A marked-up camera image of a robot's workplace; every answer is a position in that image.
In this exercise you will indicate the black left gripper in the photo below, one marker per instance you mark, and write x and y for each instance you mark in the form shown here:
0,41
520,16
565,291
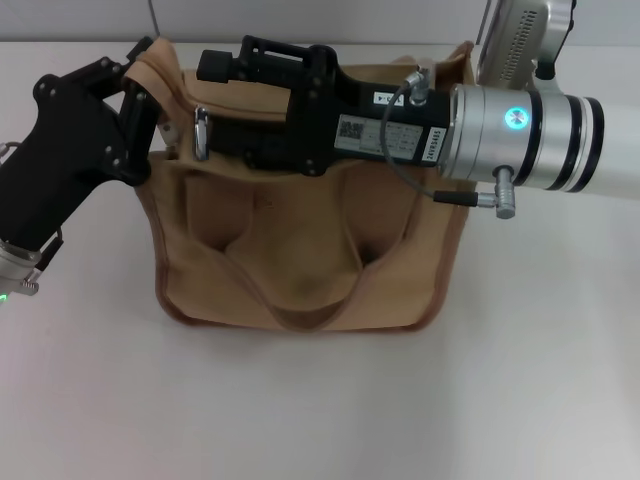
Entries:
55,160

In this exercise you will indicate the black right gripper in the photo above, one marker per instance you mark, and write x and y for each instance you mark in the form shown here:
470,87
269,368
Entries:
320,120

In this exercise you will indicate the silver metal zipper pull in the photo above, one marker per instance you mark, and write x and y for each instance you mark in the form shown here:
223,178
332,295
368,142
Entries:
201,135

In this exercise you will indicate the khaki canvas food bag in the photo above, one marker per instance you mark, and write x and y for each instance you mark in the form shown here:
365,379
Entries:
300,250

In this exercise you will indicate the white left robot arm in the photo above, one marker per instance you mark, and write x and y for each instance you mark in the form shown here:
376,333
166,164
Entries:
12,262

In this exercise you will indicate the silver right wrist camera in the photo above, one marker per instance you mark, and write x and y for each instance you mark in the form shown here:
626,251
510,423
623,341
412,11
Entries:
515,45

